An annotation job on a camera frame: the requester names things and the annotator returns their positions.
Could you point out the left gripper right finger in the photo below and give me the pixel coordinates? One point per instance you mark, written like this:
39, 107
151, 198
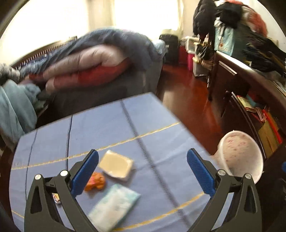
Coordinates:
204, 171

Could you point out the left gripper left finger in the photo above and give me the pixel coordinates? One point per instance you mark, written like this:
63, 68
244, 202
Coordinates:
81, 172

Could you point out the orange toy dog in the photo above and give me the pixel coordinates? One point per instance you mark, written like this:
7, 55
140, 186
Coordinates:
96, 181

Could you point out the white floral trash bin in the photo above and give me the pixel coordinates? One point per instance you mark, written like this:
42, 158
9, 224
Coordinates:
238, 153

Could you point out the teal wet wipes pack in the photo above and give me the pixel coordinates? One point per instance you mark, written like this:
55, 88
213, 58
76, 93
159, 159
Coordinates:
113, 207

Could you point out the blue tablecloth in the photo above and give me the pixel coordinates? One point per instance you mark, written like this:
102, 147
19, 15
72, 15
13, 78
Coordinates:
141, 146

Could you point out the red book on shelf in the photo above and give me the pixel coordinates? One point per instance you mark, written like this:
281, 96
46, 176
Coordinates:
271, 122

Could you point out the dark wooden dresser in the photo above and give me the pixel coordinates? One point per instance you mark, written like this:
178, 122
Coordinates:
238, 95

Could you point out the light blue towel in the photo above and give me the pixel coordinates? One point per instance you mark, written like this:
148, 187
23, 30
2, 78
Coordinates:
18, 111

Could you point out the pink and red comforter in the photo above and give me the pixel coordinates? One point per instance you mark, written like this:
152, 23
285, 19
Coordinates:
90, 67

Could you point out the bed with grey sheet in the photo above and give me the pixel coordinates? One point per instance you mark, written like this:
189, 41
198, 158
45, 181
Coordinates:
66, 102

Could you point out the black suitcase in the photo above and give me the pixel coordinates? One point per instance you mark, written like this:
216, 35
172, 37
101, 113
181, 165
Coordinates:
172, 45

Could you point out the grey jacket on chair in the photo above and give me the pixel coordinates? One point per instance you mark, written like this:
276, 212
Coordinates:
8, 73

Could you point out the pile of dark clothes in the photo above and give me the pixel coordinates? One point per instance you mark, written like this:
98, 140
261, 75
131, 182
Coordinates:
262, 53

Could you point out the blue patterned duvet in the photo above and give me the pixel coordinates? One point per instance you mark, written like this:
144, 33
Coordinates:
139, 48

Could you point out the hanging black coat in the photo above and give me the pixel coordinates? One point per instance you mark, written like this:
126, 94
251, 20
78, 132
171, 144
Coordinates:
203, 19

